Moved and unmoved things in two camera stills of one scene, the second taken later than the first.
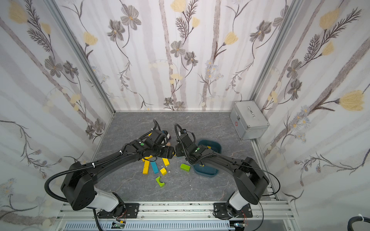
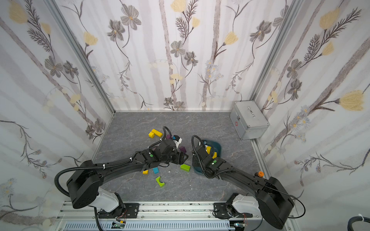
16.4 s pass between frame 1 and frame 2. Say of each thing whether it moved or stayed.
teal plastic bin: stayed
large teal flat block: stayed
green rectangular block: stayed
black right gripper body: moved
